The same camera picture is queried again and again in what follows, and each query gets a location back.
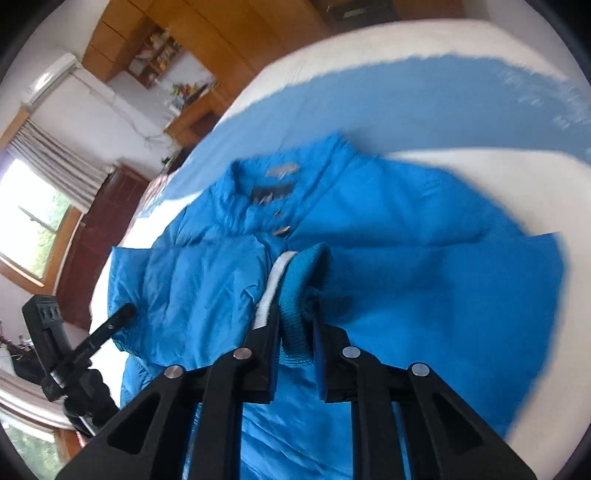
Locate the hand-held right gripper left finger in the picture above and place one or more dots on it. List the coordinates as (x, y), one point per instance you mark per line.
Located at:
(265, 364)

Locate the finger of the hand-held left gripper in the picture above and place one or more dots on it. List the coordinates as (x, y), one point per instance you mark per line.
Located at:
(113, 323)

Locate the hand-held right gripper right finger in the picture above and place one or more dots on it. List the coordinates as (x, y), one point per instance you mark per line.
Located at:
(330, 364)

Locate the blue puffer jacket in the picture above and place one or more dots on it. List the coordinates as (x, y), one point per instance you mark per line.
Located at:
(392, 221)

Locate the person's left hand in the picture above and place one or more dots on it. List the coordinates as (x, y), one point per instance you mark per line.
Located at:
(90, 401)

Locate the dark wooden cabinet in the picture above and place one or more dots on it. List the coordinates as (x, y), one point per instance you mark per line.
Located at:
(101, 240)

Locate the wooden framed window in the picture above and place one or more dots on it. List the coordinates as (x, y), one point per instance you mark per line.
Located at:
(41, 217)

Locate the striped grey curtain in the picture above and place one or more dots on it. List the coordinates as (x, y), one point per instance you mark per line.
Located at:
(60, 161)

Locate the light wooden desk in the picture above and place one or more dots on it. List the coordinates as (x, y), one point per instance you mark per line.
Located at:
(198, 115)

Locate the white air conditioner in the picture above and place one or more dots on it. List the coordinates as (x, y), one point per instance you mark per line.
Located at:
(48, 78)

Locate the blue and white printed blanket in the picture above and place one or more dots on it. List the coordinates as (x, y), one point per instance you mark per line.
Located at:
(415, 101)

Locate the light wooden wardrobe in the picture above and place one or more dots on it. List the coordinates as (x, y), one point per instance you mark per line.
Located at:
(221, 32)

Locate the black appliance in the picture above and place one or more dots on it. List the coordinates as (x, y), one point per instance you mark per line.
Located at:
(346, 11)

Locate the wall shelf with books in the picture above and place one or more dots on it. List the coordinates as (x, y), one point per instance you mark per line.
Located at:
(154, 55)

